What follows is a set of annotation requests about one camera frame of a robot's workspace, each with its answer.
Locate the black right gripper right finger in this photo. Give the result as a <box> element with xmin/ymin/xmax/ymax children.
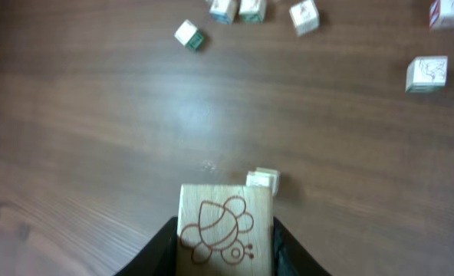
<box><xmin>273</xmin><ymin>218</ymin><xmax>331</xmax><ymax>276</ymax></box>

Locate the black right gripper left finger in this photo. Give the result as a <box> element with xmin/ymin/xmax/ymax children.
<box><xmin>115</xmin><ymin>217</ymin><xmax>178</xmax><ymax>276</ymax></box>

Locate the red U letter block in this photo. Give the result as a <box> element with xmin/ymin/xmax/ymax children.
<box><xmin>176</xmin><ymin>184</ymin><xmax>275</xmax><ymax>276</ymax></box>

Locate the tree picture green block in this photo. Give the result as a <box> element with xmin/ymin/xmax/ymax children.
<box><xmin>245</xmin><ymin>167</ymin><xmax>281</xmax><ymax>196</ymax></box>

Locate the plant picture wooden block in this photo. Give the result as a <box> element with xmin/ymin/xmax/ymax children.
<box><xmin>289</xmin><ymin>0</ymin><xmax>320</xmax><ymax>37</ymax></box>

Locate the green Z letter block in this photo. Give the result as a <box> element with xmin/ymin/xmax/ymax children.
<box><xmin>174</xmin><ymin>19</ymin><xmax>206</xmax><ymax>51</ymax></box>

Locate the green V letter block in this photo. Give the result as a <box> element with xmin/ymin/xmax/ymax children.
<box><xmin>405</xmin><ymin>56</ymin><xmax>448</xmax><ymax>93</ymax></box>

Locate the green N letter block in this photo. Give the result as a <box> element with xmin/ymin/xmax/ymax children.
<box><xmin>239</xmin><ymin>0</ymin><xmax>267</xmax><ymax>24</ymax></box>

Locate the blue letter block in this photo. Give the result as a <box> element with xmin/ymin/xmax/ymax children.
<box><xmin>209</xmin><ymin>0</ymin><xmax>239</xmax><ymax>25</ymax></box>

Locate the leaf picture red block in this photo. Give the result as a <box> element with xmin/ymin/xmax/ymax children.
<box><xmin>429</xmin><ymin>0</ymin><xmax>454</xmax><ymax>30</ymax></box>

